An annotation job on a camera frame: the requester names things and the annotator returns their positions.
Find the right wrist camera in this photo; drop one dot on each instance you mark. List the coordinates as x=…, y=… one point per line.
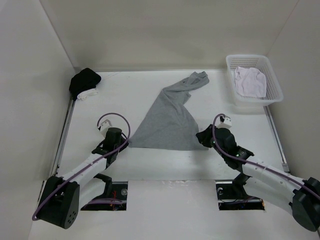
x=225, y=122

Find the grey tank top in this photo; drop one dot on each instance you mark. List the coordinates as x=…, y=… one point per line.
x=168, y=125

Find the white folded tank top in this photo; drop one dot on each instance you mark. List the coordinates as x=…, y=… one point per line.
x=87, y=93

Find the pale pink tank top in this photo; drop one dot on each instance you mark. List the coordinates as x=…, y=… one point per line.
x=250, y=82

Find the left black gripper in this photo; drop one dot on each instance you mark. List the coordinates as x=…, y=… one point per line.
x=123, y=147

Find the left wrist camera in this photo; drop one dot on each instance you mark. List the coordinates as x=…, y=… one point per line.
x=104, y=126

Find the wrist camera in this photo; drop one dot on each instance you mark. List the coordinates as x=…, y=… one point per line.
x=104, y=126
x=225, y=122

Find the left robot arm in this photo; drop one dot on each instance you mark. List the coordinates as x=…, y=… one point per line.
x=85, y=187

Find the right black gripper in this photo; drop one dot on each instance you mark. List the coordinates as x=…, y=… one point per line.
x=203, y=136

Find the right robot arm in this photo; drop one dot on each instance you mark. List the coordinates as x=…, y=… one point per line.
x=298, y=197

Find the white plastic basket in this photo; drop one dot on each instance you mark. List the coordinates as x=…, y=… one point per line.
x=246, y=61

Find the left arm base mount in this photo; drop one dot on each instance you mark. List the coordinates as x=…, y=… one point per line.
x=115, y=196

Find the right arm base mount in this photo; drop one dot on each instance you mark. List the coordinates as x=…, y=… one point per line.
x=231, y=195

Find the black folded tank top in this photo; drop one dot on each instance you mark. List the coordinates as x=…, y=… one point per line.
x=85, y=80

